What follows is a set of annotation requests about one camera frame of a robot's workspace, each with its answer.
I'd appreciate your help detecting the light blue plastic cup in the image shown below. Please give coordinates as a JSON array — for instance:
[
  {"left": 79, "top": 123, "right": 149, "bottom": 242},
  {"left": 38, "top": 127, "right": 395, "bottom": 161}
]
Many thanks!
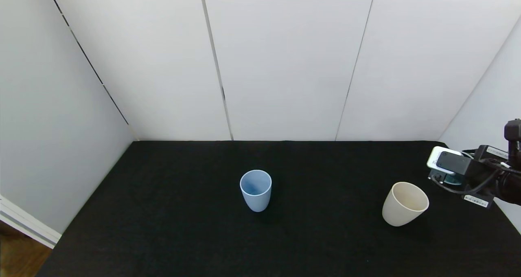
[{"left": 240, "top": 170, "right": 272, "bottom": 212}]

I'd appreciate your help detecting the black felt table cover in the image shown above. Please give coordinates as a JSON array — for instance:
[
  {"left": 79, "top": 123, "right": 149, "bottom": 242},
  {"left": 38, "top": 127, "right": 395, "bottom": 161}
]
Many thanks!
[{"left": 37, "top": 141, "right": 521, "bottom": 277}]

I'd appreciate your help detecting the cream plastic cup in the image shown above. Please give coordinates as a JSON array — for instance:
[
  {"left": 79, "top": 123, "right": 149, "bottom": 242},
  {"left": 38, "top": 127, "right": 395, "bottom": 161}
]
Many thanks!
[{"left": 382, "top": 182, "right": 429, "bottom": 227}]

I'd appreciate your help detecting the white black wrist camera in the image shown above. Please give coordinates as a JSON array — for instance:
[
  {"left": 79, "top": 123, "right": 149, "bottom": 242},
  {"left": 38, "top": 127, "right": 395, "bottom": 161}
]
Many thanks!
[{"left": 427, "top": 146, "right": 469, "bottom": 176}]

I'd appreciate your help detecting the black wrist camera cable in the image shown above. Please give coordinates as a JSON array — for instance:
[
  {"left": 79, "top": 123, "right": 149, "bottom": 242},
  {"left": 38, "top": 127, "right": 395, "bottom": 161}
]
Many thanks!
[{"left": 431, "top": 149, "right": 513, "bottom": 195}]

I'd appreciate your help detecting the white wall baseboard trim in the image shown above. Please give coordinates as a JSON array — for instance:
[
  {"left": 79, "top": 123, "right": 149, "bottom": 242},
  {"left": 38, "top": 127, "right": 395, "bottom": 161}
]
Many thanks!
[{"left": 0, "top": 194, "right": 62, "bottom": 249}]

